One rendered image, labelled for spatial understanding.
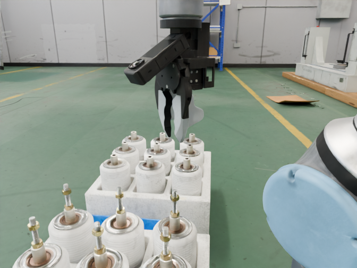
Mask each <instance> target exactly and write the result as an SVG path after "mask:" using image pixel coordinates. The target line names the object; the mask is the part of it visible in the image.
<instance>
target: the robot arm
mask: <svg viewBox="0 0 357 268"><path fill-rule="evenodd" d="M158 3H159V17H160V18H163V19H162V20H160V28H162V29H170V35H168V36H167V37H166V38H164V39H163V40H162V41H160V42H159V43H158V44H157V45H156V46H154V47H153V48H152V49H150V50H149V51H148V52H146V53H145V54H144V55H143V56H141V57H140V58H139V59H137V60H135V61H134V62H132V63H131V64H130V65H129V67H128V68H126V69H125V70H124V73H125V75H126V76H127V78H128V80H129V81H130V83H133V84H137V85H145V84H146V83H147V82H149V81H150V80H151V79H152V78H153V77H154V76H156V80H155V97H156V104H157V109H158V113H159V117H160V121H161V124H162V126H163V129H164V131H165V133H166V136H167V137H171V120H173V119H174V125H175V131H174V135H175V136H176V138H177V139H178V141H179V143H182V142H183V141H184V138H185V136H186V132H187V129H188V127H190V126H192V125H194V124H196V123H197V122H199V121H201V120H202V119H203V116H204V112H203V109H201V108H198V107H196V106H195V104H194V97H193V95H192V90H199V89H203V88H211V87H214V79H215V58H211V57H209V36H210V23H208V22H202V20H200V18H202V17H203V0H158ZM208 66H212V81H208V78H209V77H208V76H206V75H207V67H208ZM263 209H264V211H265V213H266V215H267V222H268V224H269V226H270V228H271V230H272V232H273V234H274V236H275V237H276V239H277V240H278V242H279V243H280V244H281V246H282V247H283V248H284V249H285V250H286V251H287V252H288V253H289V254H290V255H291V256H292V257H293V258H294V259H295V260H296V261H297V262H298V263H300V264H301V265H302V266H304V267H305V268H357V115H356V116H353V117H348V118H340V119H334V120H332V121H330V122H329V123H328V124H327V125H326V126H325V127H324V129H323V130H322V132H321V133H320V134H319V135H318V137H317V138H316V139H315V140H314V142H313V143H312V144H311V145H310V147H309V148H308V149H307V150H306V152H305V153H304V154H303V155H302V157H301V158H300V159H299V160H298V161H296V162H295V163H294V164H289V165H285V166H282V167H281V168H280V169H279V170H278V171H277V172H276V173H274V174H273V175H272V176H271V177H270V178H269V179H268V181H267V183H266V185H265V188H264V190H263Z"/></svg>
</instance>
